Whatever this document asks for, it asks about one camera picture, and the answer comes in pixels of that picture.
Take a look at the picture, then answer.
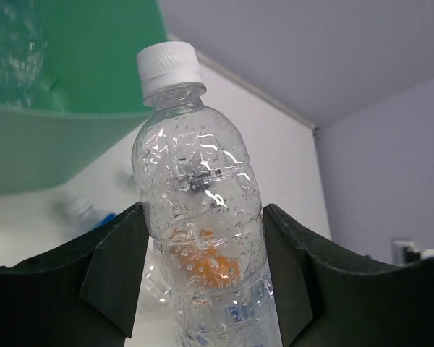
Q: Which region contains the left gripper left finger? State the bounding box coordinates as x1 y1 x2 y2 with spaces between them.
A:
0 203 148 346

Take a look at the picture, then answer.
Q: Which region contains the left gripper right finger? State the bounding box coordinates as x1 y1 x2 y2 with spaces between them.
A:
263 204 434 346

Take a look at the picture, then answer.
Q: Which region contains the clear bottle white cap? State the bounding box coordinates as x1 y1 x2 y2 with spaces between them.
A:
132 41 281 346

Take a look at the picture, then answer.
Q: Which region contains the green plastic bin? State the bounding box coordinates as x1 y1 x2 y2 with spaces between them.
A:
0 0 166 195

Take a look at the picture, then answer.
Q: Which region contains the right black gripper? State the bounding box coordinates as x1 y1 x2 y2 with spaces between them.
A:
392 237 434 266

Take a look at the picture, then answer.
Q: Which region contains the blue label bottle large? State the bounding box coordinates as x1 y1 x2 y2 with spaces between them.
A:
59 195 116 239

